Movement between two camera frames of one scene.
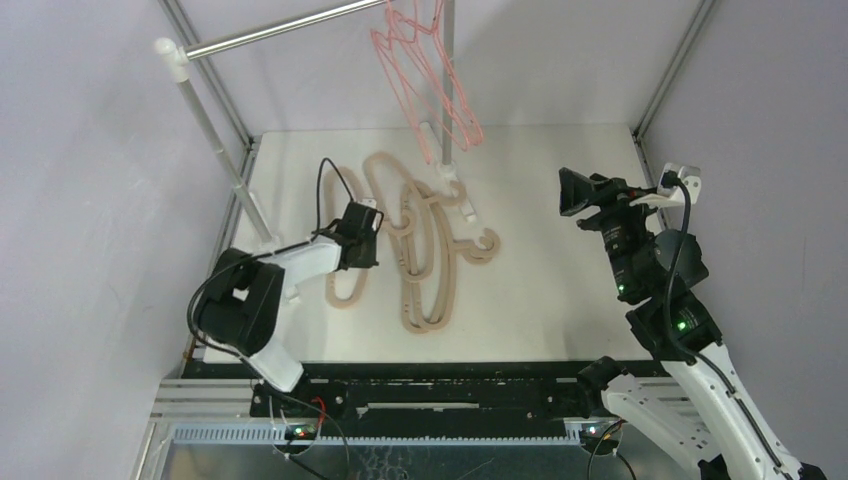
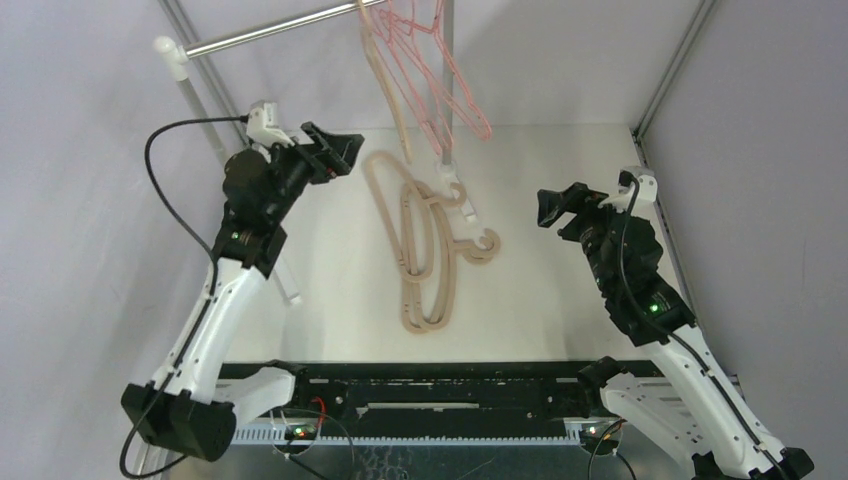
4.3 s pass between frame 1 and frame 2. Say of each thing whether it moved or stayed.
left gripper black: moved
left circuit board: stayed
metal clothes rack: stayed
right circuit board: stayed
